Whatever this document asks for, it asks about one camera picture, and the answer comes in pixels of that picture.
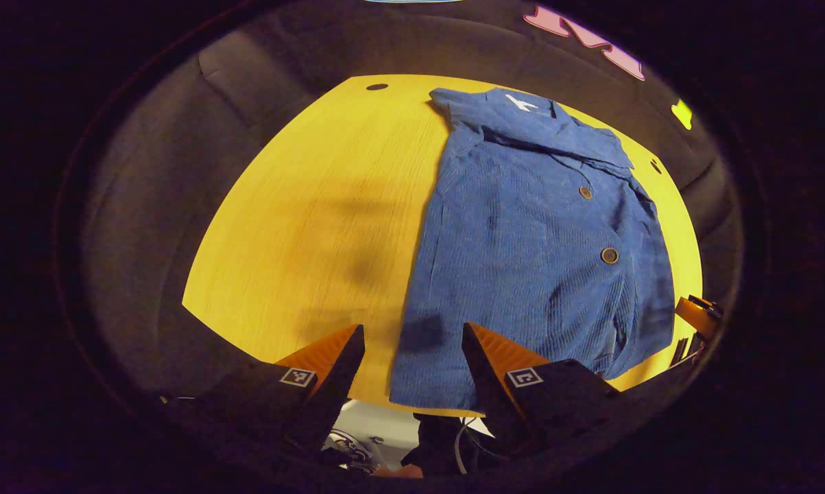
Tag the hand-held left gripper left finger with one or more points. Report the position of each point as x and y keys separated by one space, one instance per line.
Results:
x=337 y=391

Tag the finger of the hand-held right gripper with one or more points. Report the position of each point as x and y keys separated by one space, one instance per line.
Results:
x=697 y=315

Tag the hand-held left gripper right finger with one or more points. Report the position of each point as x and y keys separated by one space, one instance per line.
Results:
x=487 y=391

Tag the blue button shirt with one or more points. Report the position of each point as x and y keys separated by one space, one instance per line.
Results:
x=522 y=240

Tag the white sneaker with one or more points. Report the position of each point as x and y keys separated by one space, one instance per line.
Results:
x=350 y=449

